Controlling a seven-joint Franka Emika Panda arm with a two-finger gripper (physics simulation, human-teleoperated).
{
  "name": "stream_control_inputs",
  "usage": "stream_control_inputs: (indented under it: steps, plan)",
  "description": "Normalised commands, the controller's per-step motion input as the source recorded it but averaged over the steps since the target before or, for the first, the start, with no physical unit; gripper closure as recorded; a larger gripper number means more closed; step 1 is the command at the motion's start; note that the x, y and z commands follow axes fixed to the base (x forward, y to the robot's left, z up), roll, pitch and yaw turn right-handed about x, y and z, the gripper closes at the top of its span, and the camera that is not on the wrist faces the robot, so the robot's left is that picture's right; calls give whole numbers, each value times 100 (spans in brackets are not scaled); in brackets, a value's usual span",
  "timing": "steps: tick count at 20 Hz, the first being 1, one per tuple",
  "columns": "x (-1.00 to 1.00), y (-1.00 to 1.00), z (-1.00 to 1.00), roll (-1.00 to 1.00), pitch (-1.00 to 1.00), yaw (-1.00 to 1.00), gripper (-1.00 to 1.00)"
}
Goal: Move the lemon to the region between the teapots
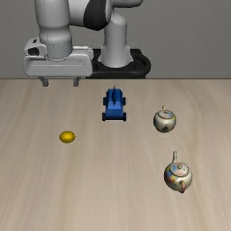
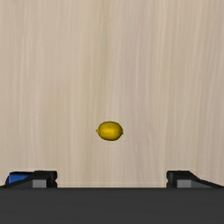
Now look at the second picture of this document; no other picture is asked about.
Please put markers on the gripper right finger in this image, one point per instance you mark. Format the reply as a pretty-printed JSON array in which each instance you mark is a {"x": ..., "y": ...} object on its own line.
[{"x": 182, "y": 179}]

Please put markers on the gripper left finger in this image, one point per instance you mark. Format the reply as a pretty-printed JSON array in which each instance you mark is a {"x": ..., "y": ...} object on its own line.
[{"x": 40, "y": 179}]

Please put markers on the yellow lemon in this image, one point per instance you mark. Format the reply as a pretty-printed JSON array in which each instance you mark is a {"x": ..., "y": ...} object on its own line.
[{"x": 109, "y": 131}]

